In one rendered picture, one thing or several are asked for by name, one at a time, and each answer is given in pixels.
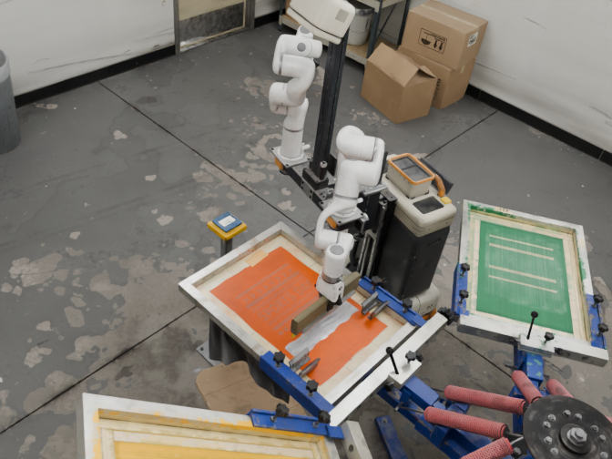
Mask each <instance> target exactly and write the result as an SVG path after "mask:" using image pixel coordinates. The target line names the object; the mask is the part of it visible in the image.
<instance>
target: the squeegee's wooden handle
mask: <svg viewBox="0 0 612 459"><path fill-rule="evenodd" d="M360 277H361V275H360V273H358V272H357V271H355V272H353V273H352V274H351V275H350V276H348V277H347V278H346V279H344V290H343V296H342V298H343V297H344V296H346V295H347V294H348V293H349V292H351V291H352V290H355V289H357V288H358V285H359V280H360ZM328 303H329V299H327V298H326V297H325V296H321V297H320V298H319V299H318V300H317V301H316V302H314V303H313V304H312V305H310V306H309V307H308V308H306V309H305V310H304V311H302V312H301V313H299V314H298V315H297V316H296V317H294V318H293V319H292V320H291V332H292V333H293V334H294V335H296V336H297V335H298V334H299V333H300V332H301V330H303V329H304V328H305V327H306V326H308V325H309V324H310V323H311V322H313V321H314V320H316V319H317V318H318V317H319V316H321V315H322V314H323V313H324V312H326V310H327V305H328Z"/></svg>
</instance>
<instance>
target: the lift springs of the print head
mask: <svg viewBox="0 0 612 459"><path fill-rule="evenodd" d="M510 368H511V369H512V370H513V374H512V380H513V382H514V383H515V385H516V386H517V388H518V389H519V391H520V392H521V393H522V395H523V396H524V397H525V400H524V399H519V398H515V397H509V396H504V395H500V394H495V393H487V392H481V391H477V390H472V389H467V388H463V387H458V386H453V385H448V386H447V387H446V388H445V390H440V389H435V388H432V387H430V388H431V389H433V390H434V391H438V392H443V393H444V395H445V398H446V399H447V400H452V401H456V402H460V403H468V404H472V405H477V406H481V407H485V408H489V409H494V410H498V411H502V412H507V413H514V414H519V415H523V416H524V414H525V411H526V409H527V408H528V406H529V405H528V404H531V403H532V402H534V401H535V400H537V399H539V398H542V397H543V395H542V394H541V393H540V392H539V391H538V390H537V389H536V387H535V386H534V385H533V384H532V382H531V381H530V380H529V379H528V377H527V376H526V375H525V373H524V372H522V371H515V369H514V368H513V367H512V366H510ZM543 375H544V374H543ZM544 377H545V378H546V380H547V383H546V389H547V390H548V391H549V392H550V393H551V394H552V395H564V396H569V397H573V396H572V395H571V394H570V393H569V392H568V391H567V389H566V388H565V387H564V386H563V385H562V384H561V383H560V382H559V381H558V380H556V379H551V380H549V379H548V378H547V377H546V376H545V375H544ZM573 398H574V397H573ZM399 408H402V409H405V410H409V411H413V412H417V413H423V414H424V419H425V420H426V421H427V422H431V423H437V424H440V425H444V426H448V427H452V428H455V429H459V430H463V431H466V432H469V433H473V434H480V435H483V436H487V437H491V438H495V439H497V440H496V441H494V442H492V443H490V444H488V445H486V446H484V447H482V448H480V449H478V450H476V451H474V452H472V453H470V454H468V455H466V456H464V457H462V458H460V459H502V458H504V457H506V456H508V455H509V454H512V453H513V452H512V451H514V449H513V447H512V444H515V443H517V442H519V441H521V440H523V439H524V437H523V435H520V434H516V433H510V430H509V428H508V425H507V424H504V423H498V422H493V421H489V420H486V419H482V418H477V417H473V416H470V415H465V414H461V413H455V412H450V411H446V410H443V409H438V408H434V407H431V406H429V407H427V408H426V409H425V411H424V412H423V411H419V410H415V409H412V408H408V407H404V406H399ZM509 435H512V436H516V437H520V438H518V439H516V440H514V441H513V442H511V443H509V441H508V439H507V438H508V437H509Z"/></svg>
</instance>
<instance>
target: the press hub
mask: <svg viewBox="0 0 612 459"><path fill-rule="evenodd" d="M513 434H520V435H523V437H524V439H523V440H521V441H519V442H517V443H515V444H512V447H513V449H514V451H512V452H513V453H512V454H510V455H511V456H512V457H514V458H515V459H612V423H611V422H610V421H609V420H608V419H607V418H606V416H605V415H604V414H602V413H601V412H600V411H599V410H597V409H596V408H594V407H593V406H591V405H589V404H588V403H585V402H583V401H580V400H578V399H576V398H573V397H569V396H564V395H548V396H545V397H542V398H539V399H537V400H535V401H534V402H532V403H531V404H530V405H529V406H528V408H527V409H526V411H525V414H524V417H523V421H522V433H513ZM527 449H528V451H529V453H530V454H528V453H527Z"/></svg>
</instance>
